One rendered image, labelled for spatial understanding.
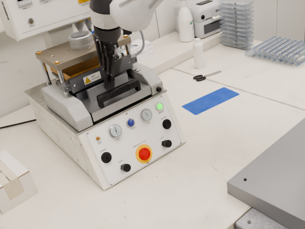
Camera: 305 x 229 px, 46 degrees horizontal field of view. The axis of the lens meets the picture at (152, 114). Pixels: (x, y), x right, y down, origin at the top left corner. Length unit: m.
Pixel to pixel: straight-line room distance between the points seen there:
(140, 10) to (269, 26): 2.27
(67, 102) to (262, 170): 0.60
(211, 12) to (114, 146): 1.13
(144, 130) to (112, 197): 0.24
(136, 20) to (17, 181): 0.61
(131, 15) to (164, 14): 1.35
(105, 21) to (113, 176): 0.47
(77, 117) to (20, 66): 0.73
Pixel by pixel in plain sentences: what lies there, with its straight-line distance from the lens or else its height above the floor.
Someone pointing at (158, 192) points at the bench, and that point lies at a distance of 1.09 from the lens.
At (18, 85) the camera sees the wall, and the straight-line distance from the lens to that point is 1.78.
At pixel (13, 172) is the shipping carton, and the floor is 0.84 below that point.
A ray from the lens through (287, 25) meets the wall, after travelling 3.27.
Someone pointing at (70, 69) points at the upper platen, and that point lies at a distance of 1.20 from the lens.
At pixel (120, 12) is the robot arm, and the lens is 0.84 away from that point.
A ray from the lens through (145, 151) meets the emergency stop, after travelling 1.17.
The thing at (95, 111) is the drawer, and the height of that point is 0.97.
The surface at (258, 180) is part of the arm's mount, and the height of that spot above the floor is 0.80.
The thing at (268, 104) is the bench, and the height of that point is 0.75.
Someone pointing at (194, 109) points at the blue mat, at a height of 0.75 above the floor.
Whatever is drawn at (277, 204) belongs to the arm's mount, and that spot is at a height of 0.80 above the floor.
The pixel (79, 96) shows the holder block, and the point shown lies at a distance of 1.18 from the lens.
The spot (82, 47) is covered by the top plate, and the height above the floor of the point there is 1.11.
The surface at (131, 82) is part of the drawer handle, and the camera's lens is 1.14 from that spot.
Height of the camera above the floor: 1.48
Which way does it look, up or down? 30 degrees down
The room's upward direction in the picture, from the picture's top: 10 degrees counter-clockwise
